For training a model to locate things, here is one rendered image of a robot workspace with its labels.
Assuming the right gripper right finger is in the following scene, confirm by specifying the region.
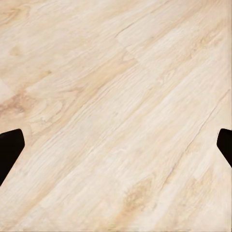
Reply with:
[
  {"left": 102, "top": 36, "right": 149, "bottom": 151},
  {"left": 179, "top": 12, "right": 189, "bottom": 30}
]
[{"left": 217, "top": 128, "right": 232, "bottom": 167}]

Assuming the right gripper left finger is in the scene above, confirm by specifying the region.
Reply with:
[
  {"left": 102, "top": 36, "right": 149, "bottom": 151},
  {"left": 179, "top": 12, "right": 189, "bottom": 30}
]
[{"left": 0, "top": 129, "right": 25, "bottom": 186}]

